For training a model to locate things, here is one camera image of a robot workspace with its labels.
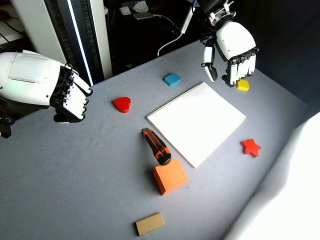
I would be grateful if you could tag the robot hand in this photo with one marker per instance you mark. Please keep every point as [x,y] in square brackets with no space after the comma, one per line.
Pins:
[235,40]
[27,82]

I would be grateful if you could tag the orange utility knife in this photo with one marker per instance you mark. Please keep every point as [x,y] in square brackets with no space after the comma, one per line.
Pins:
[156,146]

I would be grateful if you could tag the yellow block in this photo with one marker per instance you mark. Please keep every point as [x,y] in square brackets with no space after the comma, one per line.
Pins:
[243,85]

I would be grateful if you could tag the white power strip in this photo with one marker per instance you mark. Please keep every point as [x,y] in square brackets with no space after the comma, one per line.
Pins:
[187,17]

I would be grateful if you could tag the white and black column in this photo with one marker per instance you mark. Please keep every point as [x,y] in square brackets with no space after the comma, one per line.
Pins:
[50,30]

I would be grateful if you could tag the blue block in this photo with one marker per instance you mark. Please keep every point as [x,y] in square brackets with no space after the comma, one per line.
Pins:
[172,79]

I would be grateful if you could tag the white paper pad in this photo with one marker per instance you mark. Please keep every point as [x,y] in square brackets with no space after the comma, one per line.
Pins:
[197,120]

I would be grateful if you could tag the silver flat device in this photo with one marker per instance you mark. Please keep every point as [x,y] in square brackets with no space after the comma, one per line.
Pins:
[142,16]

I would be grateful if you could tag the red heart block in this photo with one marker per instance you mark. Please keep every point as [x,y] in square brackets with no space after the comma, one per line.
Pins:
[122,103]

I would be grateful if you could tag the grey table cloth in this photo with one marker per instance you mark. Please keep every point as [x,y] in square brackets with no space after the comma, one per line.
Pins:
[87,162]

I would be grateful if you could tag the white crumpled object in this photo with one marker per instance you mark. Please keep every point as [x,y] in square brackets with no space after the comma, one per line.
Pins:
[140,7]

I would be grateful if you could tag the red star block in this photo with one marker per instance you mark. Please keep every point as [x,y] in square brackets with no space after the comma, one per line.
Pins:
[250,148]

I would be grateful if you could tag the white power adapter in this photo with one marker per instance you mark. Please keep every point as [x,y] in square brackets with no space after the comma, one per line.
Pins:
[124,10]

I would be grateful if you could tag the orange rectangular block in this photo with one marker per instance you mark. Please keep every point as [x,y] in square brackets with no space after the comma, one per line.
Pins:
[171,177]

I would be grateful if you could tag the tan rectangular block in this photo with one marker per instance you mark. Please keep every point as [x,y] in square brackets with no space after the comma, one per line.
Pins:
[150,223]

